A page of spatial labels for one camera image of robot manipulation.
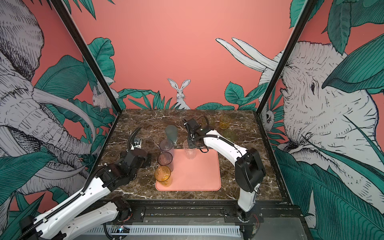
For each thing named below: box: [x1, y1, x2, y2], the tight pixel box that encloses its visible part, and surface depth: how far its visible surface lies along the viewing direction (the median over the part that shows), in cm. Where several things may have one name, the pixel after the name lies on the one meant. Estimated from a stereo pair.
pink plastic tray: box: [155, 149, 222, 192], surface depth 89 cm
